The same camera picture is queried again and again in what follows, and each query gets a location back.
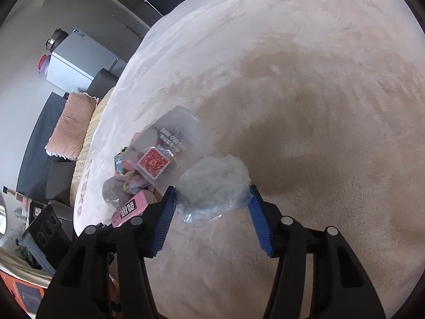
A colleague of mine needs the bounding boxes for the red plastic bowl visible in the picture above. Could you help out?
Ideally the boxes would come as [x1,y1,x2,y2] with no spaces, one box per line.
[37,54,52,74]

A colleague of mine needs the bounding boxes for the clear printed plastic bag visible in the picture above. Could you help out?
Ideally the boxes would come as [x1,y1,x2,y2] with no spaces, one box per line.
[128,106,211,191]

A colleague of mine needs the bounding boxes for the dark grey headboard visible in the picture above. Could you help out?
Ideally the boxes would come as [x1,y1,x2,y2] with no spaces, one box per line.
[16,91,72,203]

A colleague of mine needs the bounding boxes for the orange box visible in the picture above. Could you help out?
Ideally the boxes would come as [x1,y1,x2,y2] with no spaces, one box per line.
[0,269,45,316]

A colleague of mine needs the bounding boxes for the pink carton box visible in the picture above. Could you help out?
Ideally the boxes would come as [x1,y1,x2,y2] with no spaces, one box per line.
[111,189,156,229]

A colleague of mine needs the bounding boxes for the small dark blue packet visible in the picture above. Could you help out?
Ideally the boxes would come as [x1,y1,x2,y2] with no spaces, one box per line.
[114,148,128,175]

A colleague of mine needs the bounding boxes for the clear bag with tissue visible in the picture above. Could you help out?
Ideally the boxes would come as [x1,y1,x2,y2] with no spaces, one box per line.
[175,154,251,225]

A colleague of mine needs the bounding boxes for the red patterned packet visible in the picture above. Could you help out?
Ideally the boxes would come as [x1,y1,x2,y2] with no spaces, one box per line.
[137,147,171,181]

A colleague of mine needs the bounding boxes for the pink frilled pillow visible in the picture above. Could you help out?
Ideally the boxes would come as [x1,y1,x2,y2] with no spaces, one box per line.
[45,91,100,160]

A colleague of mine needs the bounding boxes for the beige plush blanket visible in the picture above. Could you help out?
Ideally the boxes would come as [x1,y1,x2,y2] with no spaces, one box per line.
[71,0,425,319]

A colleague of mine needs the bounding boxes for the yellow knit pillow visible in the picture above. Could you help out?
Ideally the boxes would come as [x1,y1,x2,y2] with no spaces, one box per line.
[70,86,117,207]

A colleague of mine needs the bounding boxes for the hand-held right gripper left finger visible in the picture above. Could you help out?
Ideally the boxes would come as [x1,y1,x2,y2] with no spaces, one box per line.
[36,186,177,319]

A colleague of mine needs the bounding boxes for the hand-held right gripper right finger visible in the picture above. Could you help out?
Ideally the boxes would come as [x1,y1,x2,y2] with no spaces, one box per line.
[247,185,387,319]

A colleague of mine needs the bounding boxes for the grey crumpled wrapper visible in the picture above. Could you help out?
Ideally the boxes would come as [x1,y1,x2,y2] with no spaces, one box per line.
[101,176,128,207]

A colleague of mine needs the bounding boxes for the metal cooking pot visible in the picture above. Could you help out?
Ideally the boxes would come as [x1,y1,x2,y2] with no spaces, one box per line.
[45,28,65,50]

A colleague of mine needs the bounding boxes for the black box with round holes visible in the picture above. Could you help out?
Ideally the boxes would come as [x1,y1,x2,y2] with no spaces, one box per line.
[22,204,72,275]

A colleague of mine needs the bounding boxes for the white fridge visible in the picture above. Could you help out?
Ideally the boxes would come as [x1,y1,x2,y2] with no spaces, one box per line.
[46,28,128,90]

